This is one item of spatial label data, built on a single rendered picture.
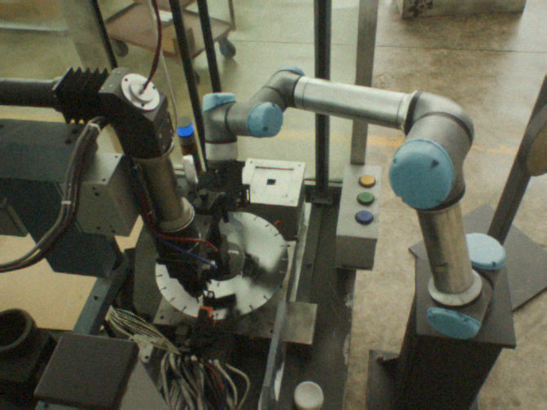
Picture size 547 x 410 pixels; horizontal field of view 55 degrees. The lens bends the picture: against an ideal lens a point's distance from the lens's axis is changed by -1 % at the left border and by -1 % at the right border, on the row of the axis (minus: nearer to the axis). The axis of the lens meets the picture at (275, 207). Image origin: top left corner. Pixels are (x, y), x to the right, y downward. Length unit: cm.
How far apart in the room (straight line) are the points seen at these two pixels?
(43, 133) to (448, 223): 73
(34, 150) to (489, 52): 342
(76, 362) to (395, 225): 241
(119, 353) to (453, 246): 90
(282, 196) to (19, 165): 85
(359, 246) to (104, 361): 121
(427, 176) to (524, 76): 284
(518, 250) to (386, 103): 165
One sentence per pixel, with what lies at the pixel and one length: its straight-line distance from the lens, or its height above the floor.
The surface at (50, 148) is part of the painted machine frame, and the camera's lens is 82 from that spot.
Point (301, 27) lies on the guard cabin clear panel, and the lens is 139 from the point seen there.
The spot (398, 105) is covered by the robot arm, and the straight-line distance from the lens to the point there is 112.
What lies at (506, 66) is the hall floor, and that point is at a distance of 383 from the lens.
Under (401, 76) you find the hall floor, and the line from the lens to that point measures 359.
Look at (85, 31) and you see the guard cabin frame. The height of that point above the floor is 131.
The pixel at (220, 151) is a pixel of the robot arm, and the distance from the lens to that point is 122.
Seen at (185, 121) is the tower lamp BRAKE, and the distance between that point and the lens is 139.
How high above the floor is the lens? 200
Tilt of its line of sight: 48 degrees down
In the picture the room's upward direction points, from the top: 5 degrees counter-clockwise
